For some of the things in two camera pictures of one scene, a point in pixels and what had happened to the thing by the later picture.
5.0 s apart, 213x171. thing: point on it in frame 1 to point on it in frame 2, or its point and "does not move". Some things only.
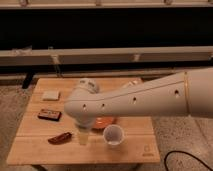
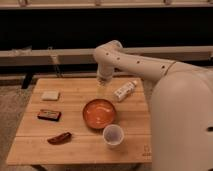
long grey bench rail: x=107 y=56 does not move
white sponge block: x=50 y=95 does not move
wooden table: x=47 y=134 does not move
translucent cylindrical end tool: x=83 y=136 to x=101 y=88
